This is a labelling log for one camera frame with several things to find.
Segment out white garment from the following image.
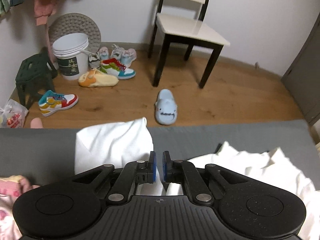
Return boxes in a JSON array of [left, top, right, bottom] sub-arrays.
[[75, 118, 319, 239]]

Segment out blue shark slipper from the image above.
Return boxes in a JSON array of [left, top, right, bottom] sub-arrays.
[[155, 89, 177, 125]]

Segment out yellow plush slipper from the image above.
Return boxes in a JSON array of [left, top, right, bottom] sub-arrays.
[[78, 69, 119, 88]]

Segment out grey bed sheet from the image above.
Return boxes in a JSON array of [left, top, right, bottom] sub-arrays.
[[1, 120, 319, 187]]

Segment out colourful sneaker by bucket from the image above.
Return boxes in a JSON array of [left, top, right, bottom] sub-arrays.
[[100, 58, 136, 80]]

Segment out pink slipper tip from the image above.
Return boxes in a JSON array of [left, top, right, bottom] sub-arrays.
[[30, 118, 43, 129]]

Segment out colourful sneaker near stool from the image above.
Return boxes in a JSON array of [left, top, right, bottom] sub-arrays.
[[38, 90, 79, 117]]

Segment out pastel sneaker right back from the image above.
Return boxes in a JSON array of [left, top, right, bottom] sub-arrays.
[[110, 44, 137, 67]]

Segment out pastel sneaker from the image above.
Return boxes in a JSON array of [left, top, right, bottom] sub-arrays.
[[110, 44, 137, 67], [88, 47, 109, 69]]

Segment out pastel sneaker left back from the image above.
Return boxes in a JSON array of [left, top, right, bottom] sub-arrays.
[[88, 47, 109, 69]]

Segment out pink floral blanket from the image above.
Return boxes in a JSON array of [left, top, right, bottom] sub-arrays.
[[0, 175, 39, 240]]

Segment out plastic snack bag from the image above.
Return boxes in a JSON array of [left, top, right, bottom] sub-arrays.
[[0, 99, 28, 128]]

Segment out white plastic bucket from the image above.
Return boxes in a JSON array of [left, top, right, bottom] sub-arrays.
[[52, 33, 89, 80]]

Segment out dark green plastic stool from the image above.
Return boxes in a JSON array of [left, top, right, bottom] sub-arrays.
[[15, 52, 57, 109]]

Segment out grey wardrobe cabinet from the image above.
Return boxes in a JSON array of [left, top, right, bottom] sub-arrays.
[[281, 18, 320, 125]]

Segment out grey round nubbed mat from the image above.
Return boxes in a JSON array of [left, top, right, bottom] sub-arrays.
[[48, 13, 101, 53]]

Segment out white black wooden chair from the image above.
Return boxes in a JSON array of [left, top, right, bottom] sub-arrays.
[[148, 0, 230, 88]]

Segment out pink hanging garment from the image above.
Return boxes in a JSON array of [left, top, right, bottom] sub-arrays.
[[34, 0, 58, 26]]

